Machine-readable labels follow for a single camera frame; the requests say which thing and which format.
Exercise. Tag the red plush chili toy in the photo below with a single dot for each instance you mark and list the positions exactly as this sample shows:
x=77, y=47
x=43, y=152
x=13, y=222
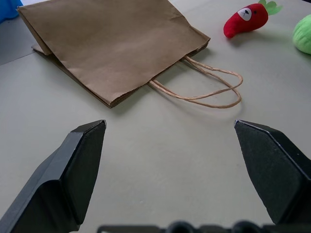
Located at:
x=245, y=20

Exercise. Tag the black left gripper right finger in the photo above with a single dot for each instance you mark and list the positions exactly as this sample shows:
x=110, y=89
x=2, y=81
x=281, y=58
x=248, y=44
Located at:
x=274, y=170

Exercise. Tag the brown paper bag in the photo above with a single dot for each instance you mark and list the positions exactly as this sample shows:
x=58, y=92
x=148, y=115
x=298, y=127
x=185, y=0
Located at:
x=114, y=48

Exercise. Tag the green plush toy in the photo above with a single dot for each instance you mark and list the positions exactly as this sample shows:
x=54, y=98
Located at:
x=303, y=35

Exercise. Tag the blue object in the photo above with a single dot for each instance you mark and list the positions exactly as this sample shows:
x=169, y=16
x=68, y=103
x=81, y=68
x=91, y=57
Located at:
x=8, y=8

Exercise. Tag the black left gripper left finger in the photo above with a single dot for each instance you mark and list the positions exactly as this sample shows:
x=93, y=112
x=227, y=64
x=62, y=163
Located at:
x=60, y=179

